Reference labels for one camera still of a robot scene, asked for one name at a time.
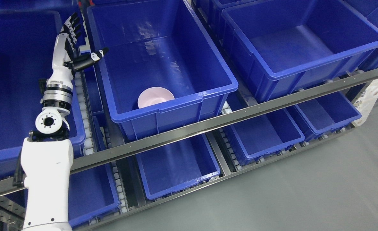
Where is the blue bin lower middle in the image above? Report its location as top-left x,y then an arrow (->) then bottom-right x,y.
136,134 -> 221,200

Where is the pink bowl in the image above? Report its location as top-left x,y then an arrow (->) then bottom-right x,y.
138,87 -> 175,108

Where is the blue bin far right lower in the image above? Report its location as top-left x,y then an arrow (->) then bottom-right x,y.
286,92 -> 362,142

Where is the blue bin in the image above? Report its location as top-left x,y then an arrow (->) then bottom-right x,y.
68,164 -> 120,228
136,134 -> 221,200
286,92 -> 362,142
223,109 -> 305,166

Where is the steel roller shelf rack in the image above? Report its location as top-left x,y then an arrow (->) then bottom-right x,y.
0,0 -> 378,231

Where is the blue bin left middle shelf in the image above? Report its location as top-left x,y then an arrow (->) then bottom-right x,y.
0,9 -> 75,180

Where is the blue bin lower left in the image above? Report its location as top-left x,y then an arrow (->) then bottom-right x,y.
68,164 -> 120,228

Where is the blue bin right middle shelf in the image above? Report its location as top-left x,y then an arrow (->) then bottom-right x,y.
222,0 -> 378,103

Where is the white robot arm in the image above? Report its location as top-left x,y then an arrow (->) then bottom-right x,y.
17,77 -> 74,231

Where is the large blue bin middle shelf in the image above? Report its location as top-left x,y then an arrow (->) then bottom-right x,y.
87,0 -> 238,141

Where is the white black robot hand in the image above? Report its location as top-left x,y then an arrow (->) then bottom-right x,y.
46,12 -> 109,91

